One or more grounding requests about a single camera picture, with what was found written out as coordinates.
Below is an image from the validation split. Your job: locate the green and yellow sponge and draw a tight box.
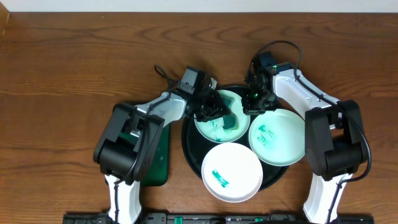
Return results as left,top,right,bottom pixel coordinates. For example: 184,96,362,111
221,96,239,130

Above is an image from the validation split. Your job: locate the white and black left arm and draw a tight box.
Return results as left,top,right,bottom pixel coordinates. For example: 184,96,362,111
93,85,231,223

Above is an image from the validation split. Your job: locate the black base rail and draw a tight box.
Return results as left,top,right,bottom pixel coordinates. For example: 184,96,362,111
62,212,376,224

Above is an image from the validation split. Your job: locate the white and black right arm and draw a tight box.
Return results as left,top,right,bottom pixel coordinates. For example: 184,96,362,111
243,65,372,223

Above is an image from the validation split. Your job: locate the green rectangular water tray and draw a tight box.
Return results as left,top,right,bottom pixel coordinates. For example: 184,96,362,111
119,125,170,187

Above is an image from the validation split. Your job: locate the mint green stained plate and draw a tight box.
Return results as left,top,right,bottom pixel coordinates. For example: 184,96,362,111
248,109,305,167

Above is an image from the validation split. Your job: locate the white stained plate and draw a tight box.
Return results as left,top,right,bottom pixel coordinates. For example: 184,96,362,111
201,142,263,203

